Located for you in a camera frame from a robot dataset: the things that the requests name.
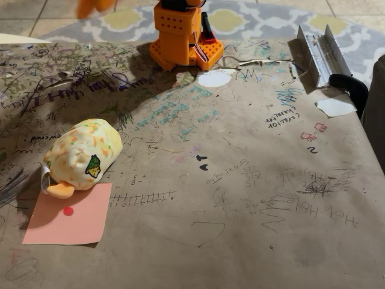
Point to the orange gripper black servo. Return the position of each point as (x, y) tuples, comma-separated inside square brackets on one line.
[(86, 8)]

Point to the yellow patterned plush toy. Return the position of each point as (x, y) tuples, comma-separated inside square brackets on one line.
[(84, 156)]

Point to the small red round object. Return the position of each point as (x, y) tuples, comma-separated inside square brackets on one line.
[(68, 211)]

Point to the red black controller board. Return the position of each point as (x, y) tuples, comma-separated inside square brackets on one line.
[(208, 31)]

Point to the grey yellow patterned rug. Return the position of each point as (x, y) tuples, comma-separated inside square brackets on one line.
[(258, 21)]

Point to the pink sticky note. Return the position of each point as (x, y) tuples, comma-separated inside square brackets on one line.
[(69, 225)]

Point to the brown scribbled paper table cover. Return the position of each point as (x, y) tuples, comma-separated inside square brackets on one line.
[(210, 228)]

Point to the white paper scrap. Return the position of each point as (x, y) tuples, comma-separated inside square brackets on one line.
[(335, 108)]

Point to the grey upholstered seat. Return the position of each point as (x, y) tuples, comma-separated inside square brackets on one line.
[(377, 114)]

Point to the aluminium channel rail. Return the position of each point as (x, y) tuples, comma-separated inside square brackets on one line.
[(322, 57)]

